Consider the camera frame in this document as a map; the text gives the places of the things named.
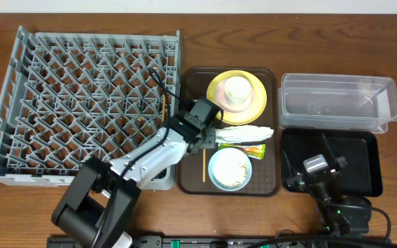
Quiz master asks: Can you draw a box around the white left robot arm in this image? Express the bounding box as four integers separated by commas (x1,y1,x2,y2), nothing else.
51,114,214,247

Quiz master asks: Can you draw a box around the yellow plate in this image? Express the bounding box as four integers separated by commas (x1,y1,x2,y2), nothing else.
206,70,267,125

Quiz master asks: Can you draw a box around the grey dishwasher rack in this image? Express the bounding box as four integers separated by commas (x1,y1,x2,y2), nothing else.
0,27,182,187

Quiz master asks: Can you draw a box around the light blue bowl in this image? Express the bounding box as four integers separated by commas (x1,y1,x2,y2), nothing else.
207,147,252,192

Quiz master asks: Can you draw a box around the cream cup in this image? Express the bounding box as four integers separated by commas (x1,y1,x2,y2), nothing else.
223,76,252,105

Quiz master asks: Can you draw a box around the brown serving tray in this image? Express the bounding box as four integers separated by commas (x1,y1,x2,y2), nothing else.
176,68,281,197

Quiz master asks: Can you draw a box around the crumpled white napkin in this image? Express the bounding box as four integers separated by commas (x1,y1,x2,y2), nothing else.
215,125,274,144

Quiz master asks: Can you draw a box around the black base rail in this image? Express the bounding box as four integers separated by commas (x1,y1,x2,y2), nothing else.
46,235,397,248

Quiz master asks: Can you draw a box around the black tray bin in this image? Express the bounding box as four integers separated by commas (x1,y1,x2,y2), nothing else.
281,128,383,197

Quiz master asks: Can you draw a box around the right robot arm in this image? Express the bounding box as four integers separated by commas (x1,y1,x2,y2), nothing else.
282,129,382,237

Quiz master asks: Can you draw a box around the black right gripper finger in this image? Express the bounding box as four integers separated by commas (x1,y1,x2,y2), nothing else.
322,132,346,168
282,150,294,178

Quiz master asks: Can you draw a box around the clear plastic bin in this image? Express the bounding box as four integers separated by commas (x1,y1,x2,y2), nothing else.
278,73,397,133

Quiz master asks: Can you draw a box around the green snack wrapper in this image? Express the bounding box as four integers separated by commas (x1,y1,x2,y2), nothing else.
218,143,266,160

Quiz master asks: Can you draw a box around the pink bowl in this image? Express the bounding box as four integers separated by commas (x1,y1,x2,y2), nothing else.
215,79,254,113

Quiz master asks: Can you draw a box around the wooden chopstick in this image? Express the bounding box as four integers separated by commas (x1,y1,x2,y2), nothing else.
161,96,166,123
202,148,207,183

